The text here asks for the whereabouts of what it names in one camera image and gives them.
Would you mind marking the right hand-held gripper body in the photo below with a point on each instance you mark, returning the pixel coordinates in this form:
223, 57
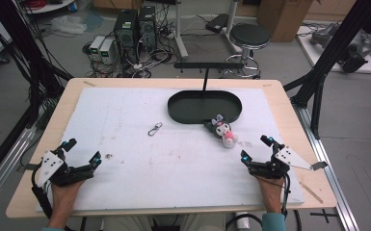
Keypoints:
289, 158

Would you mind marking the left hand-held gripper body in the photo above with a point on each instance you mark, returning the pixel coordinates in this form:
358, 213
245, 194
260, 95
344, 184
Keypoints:
49, 166

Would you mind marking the black and pink plush toy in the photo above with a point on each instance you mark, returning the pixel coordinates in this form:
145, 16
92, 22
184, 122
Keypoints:
223, 131

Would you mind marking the black hook stand with tray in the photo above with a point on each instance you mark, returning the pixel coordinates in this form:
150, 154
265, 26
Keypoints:
204, 107

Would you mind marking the silver carabiner keyring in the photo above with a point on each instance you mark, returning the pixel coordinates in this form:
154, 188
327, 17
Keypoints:
154, 129

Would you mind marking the person's left hand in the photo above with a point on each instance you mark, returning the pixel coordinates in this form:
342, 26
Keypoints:
63, 197

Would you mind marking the person's right hand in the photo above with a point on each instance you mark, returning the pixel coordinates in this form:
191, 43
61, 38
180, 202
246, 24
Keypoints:
272, 192

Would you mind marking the black tape piece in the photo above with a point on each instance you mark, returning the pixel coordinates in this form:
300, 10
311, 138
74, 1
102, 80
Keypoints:
319, 165
29, 166

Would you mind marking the thin wooden stick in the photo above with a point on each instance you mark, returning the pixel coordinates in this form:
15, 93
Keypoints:
311, 192

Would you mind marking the black tape cross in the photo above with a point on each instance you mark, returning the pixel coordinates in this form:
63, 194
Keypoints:
323, 214

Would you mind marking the white foam mat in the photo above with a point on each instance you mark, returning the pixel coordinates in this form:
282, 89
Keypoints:
160, 173

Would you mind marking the person's legs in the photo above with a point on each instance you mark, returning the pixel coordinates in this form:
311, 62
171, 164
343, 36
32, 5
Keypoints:
125, 223

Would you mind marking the white power supply unit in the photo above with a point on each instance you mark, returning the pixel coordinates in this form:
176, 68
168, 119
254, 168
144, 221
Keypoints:
96, 48
106, 51

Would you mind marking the black round stool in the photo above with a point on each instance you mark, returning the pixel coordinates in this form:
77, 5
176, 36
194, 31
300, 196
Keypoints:
250, 37

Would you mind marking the white board with grey devices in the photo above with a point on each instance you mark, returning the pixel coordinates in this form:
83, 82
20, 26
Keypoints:
340, 48

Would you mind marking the clear plastic bag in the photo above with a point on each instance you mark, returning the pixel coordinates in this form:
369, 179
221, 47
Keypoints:
69, 24

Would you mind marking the white desk leg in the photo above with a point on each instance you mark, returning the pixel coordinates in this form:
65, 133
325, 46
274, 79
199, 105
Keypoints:
233, 25
180, 32

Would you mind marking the cardboard box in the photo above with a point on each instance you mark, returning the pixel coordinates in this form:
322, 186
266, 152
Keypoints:
282, 19

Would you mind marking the black computer tower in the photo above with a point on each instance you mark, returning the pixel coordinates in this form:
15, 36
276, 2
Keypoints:
126, 32
147, 27

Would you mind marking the black flat case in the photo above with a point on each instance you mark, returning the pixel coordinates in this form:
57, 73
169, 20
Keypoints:
217, 23

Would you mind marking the aluminium rail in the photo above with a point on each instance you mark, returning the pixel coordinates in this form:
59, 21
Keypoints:
327, 166
3, 166

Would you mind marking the black metal frame post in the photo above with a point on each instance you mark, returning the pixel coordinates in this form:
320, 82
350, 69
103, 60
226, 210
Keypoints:
327, 57
25, 48

